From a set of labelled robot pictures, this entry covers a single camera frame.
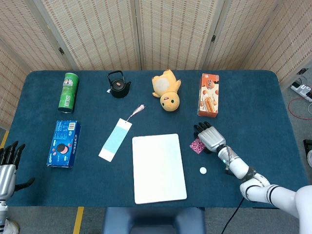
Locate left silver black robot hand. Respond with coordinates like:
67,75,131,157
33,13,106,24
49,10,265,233
0,140,36,199

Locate blue Oreo box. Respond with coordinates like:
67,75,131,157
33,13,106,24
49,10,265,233
46,120,81,169

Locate white power strip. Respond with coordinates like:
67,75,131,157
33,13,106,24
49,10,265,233
290,81,312,102

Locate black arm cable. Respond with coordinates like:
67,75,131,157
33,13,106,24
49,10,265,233
220,196,245,234

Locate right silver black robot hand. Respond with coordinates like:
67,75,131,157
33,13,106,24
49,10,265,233
194,121,227,154

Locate red cable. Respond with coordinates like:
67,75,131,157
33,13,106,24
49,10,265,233
288,97,312,120

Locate green chip can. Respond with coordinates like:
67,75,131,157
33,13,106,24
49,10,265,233
58,72,79,114

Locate woven folding screen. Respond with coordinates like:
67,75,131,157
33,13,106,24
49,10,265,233
0,0,312,130

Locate blue white tasselled bookmark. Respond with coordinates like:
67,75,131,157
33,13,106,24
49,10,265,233
98,104,146,162

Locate pink patterned square packet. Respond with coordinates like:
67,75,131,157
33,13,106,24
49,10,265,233
189,137,206,155

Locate white shoe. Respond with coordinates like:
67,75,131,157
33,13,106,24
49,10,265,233
2,218,20,234

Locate orange biscuit box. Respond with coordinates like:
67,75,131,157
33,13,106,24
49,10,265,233
197,73,219,118

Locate yellow plush toy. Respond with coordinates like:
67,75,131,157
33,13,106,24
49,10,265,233
151,69,182,113

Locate blue table cloth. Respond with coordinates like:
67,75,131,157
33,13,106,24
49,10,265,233
2,70,308,210

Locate white magnetic board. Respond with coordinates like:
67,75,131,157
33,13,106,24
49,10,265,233
132,133,188,205

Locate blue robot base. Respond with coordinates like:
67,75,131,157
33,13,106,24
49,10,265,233
102,207,207,234

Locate black teapot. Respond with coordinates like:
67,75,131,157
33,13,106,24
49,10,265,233
106,70,132,99

